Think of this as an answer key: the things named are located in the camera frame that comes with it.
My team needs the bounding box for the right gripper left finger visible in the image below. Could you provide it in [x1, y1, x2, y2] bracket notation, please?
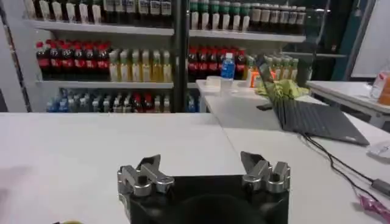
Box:
[117, 154, 176, 197]

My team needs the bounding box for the yellow-green cloth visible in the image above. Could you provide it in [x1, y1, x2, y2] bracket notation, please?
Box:
[255, 79, 310, 100]

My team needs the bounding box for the grey upright pole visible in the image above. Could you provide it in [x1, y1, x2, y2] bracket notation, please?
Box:
[0, 5, 33, 113]

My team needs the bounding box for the blue-label water bottle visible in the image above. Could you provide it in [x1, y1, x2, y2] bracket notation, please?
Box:
[219, 52, 236, 92]

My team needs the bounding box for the white plastic packet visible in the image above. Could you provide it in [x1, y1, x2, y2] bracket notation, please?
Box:
[367, 141, 390, 159]

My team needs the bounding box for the orange drink bottle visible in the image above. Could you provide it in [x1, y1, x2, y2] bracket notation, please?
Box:
[370, 71, 390, 107]

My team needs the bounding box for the white plastic container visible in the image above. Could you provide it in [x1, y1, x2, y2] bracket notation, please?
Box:
[206, 75, 222, 88]

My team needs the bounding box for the dark grey laptop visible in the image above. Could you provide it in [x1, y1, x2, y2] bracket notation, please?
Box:
[257, 57, 370, 146]

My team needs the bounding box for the whiteboard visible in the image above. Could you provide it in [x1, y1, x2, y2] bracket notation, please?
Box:
[350, 0, 390, 79]

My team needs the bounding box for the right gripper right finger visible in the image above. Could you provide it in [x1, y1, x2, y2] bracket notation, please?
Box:
[239, 151, 291, 194]

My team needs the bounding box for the pink wrapper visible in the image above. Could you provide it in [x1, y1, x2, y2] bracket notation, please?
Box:
[358, 194, 390, 223]

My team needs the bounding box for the grey power adapter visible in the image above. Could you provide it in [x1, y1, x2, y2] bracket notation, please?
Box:
[371, 178, 390, 197]

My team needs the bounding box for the black cable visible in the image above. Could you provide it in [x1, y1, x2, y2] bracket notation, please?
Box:
[300, 132, 381, 203]

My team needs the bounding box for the shelf rack with bottled drinks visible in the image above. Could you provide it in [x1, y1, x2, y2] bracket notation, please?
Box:
[23, 0, 307, 113]

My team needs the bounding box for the long white desk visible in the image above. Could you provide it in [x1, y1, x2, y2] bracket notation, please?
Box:
[306, 80, 390, 128]

